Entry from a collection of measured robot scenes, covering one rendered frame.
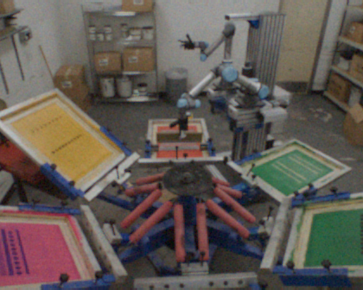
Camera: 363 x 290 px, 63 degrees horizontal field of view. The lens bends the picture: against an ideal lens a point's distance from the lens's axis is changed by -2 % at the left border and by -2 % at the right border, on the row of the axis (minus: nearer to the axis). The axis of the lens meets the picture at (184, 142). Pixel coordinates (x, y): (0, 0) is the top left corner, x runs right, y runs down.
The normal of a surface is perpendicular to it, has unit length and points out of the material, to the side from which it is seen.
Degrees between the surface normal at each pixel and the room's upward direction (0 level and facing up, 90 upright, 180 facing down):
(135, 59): 89
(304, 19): 90
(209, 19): 90
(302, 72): 90
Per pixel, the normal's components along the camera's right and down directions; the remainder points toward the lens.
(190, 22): 0.07, 0.51
